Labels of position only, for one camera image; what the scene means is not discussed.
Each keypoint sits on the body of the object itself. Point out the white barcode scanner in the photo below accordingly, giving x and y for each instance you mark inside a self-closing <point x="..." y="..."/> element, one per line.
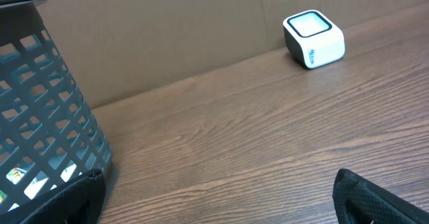
<point x="312" y="39"/>

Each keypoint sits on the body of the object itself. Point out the dark grey plastic basket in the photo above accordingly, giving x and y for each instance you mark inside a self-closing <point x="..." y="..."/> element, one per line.
<point x="49" y="135"/>

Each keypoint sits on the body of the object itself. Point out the brown cardboard backboard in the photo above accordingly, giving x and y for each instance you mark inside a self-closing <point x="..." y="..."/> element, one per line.
<point x="119" y="48"/>

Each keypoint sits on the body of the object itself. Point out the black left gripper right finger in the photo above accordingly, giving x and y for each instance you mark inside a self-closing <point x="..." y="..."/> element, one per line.
<point x="358" y="201"/>

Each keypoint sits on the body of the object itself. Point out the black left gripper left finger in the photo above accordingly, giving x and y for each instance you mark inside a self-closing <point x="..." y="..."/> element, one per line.
<point x="79" y="200"/>

